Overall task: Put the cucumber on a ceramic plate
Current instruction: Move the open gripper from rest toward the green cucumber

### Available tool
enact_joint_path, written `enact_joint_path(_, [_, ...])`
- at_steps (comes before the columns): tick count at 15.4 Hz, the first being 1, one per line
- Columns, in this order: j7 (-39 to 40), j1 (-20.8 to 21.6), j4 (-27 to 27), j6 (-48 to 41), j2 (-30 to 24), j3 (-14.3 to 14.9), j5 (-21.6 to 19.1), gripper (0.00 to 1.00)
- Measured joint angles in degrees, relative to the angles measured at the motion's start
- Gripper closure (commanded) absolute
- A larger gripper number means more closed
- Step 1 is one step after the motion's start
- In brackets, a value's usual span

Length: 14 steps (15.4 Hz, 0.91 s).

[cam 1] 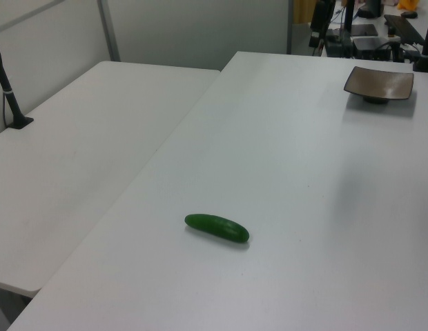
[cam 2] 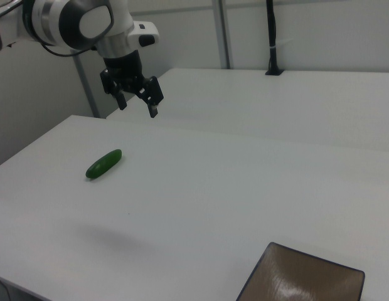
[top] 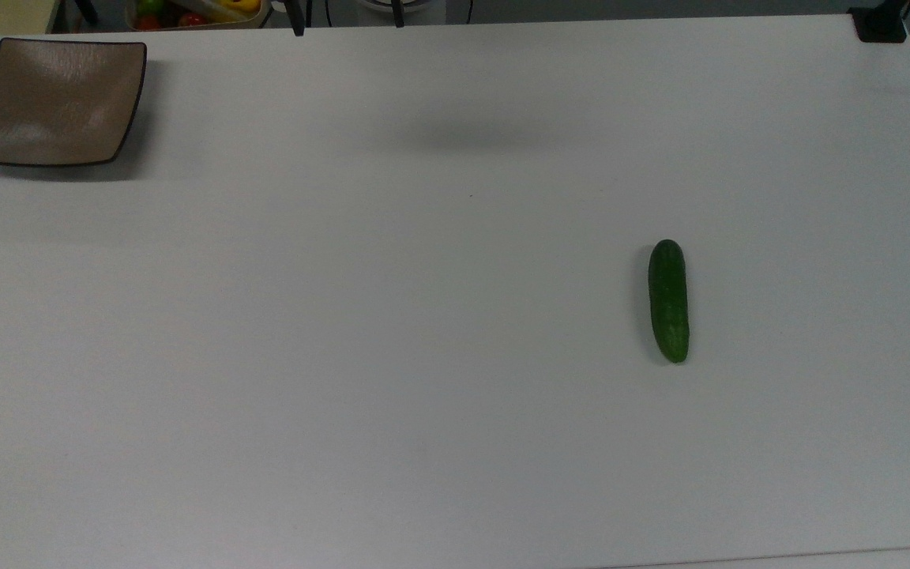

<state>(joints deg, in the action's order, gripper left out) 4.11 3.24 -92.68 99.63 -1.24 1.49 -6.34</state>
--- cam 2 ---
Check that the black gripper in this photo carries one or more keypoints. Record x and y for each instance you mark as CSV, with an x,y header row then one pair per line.
x,y
124,67

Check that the green cucumber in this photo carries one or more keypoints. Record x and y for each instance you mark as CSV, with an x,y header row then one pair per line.
x,y
103,163

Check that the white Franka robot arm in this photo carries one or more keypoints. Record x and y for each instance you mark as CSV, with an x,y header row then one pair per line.
x,y
50,19

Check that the brown square ceramic plate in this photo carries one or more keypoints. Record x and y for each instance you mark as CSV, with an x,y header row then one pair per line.
x,y
301,276

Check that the grey aluminium partition post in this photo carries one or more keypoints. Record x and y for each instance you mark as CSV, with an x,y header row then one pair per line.
x,y
86,87
222,34

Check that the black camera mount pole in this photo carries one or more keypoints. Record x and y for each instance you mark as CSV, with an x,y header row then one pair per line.
x,y
272,28

